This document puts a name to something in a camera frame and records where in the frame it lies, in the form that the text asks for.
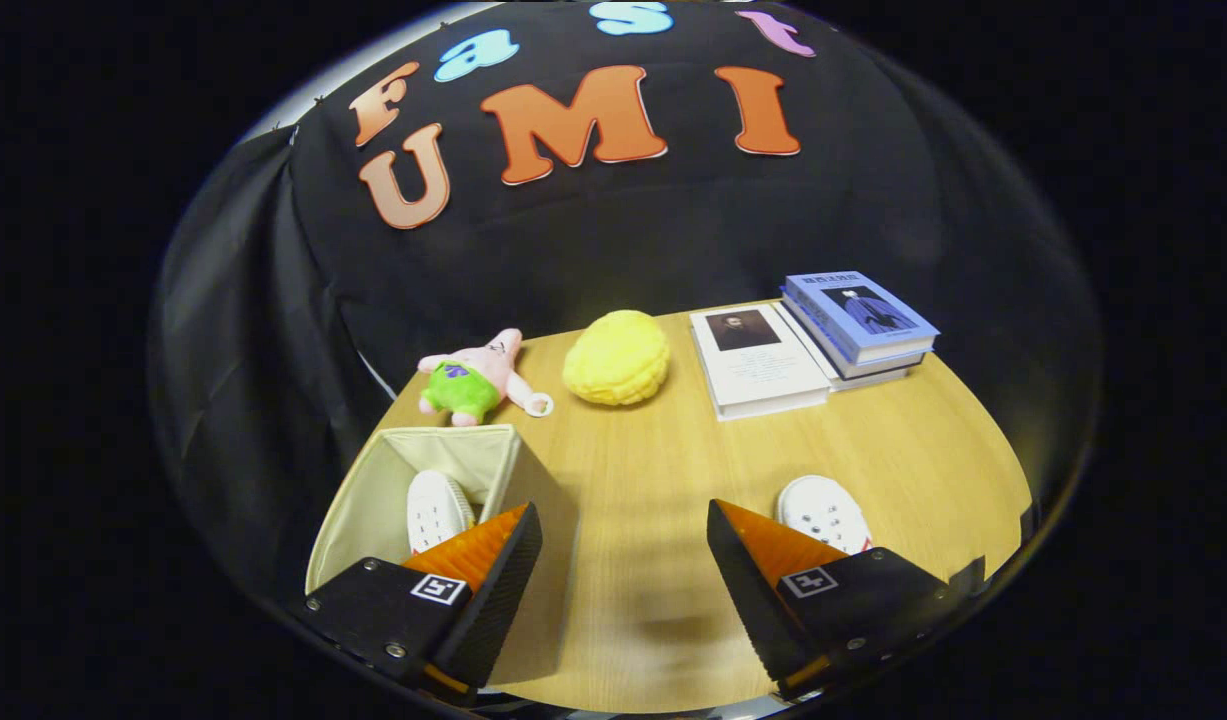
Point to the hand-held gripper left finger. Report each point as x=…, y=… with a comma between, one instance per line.
x=493, y=620

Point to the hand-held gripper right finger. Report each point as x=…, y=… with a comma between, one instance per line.
x=748, y=610

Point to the white canvas shoe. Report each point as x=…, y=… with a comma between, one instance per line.
x=823, y=510
x=433, y=510

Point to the brown fabric storage box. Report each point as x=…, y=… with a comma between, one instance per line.
x=363, y=510

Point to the pink starfish plush toy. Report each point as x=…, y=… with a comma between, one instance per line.
x=473, y=385

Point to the white portrait cover book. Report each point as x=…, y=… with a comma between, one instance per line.
x=763, y=365

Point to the blue spine book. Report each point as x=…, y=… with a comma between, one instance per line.
x=885, y=368

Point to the yellow bumpy soft toy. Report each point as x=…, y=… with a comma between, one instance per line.
x=618, y=360

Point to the blue cover book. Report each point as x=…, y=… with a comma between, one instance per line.
x=853, y=310

